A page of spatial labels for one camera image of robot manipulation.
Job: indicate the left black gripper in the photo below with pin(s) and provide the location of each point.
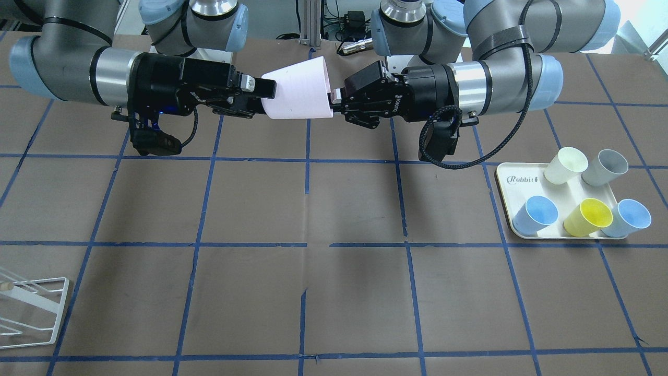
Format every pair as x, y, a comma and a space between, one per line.
429, 86

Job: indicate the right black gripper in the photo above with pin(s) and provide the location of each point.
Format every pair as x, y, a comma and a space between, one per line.
159, 83

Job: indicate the pink plastic cup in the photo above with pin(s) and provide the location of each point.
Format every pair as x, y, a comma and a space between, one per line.
301, 93

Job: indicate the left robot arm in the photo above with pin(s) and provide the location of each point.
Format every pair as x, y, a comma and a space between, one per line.
484, 57

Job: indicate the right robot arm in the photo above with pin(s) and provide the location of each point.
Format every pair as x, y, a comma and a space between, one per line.
73, 59

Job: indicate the light blue cup near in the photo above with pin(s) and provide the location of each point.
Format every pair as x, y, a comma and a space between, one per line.
537, 213

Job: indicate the light blue cup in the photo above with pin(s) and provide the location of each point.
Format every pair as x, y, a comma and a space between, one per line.
537, 213
629, 216

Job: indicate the cream white plastic cup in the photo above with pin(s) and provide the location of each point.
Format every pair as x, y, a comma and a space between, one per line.
568, 163

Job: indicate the grey plastic cup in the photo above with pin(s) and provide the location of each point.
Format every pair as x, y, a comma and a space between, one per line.
607, 166

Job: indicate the yellow plastic cup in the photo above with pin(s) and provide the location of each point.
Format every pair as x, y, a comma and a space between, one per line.
589, 216

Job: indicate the light blue cup far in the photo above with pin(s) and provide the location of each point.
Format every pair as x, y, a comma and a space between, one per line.
629, 216

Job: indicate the cream rabbit tray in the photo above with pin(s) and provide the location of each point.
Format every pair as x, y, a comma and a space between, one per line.
518, 181

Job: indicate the aluminium frame post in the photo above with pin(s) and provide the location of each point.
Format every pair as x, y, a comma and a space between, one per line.
310, 22

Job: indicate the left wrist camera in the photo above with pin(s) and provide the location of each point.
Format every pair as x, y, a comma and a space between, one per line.
439, 135

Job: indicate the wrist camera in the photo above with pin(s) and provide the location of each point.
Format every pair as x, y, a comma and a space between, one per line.
148, 140
439, 135

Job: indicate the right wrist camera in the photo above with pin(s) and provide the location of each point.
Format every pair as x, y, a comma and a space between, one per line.
148, 140

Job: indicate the white wire cup rack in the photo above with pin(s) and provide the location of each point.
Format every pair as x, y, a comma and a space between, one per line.
32, 310

